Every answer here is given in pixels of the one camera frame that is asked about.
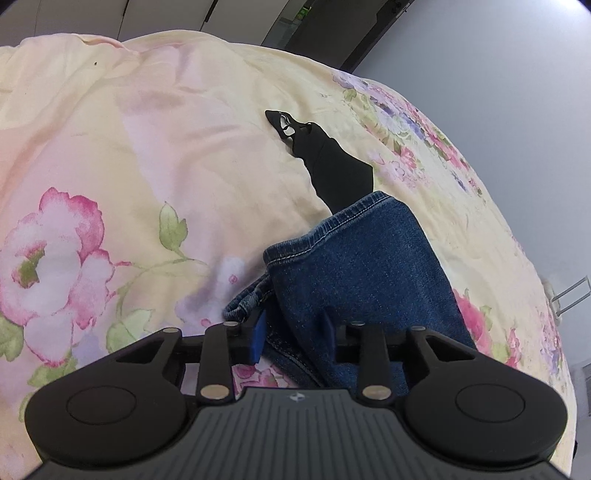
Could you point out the cream suitcase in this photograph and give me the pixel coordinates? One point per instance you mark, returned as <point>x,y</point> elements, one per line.
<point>575,295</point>

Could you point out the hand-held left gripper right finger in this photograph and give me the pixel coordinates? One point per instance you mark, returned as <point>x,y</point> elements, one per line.
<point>330,339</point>

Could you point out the dark brown door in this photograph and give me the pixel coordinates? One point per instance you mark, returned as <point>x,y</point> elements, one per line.
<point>369,37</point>

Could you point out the white wardrobe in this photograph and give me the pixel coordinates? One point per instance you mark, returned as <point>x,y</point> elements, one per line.
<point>240,21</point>

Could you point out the blue denim pants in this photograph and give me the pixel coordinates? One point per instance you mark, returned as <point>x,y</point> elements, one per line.
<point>360,258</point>

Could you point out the black garment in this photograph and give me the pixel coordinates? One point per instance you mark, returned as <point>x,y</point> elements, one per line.
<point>332,161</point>

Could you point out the floral yellow bedspread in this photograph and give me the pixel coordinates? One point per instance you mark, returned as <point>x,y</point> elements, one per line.
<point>138,138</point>

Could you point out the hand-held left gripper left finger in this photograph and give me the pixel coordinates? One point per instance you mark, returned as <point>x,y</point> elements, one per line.
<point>256,339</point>

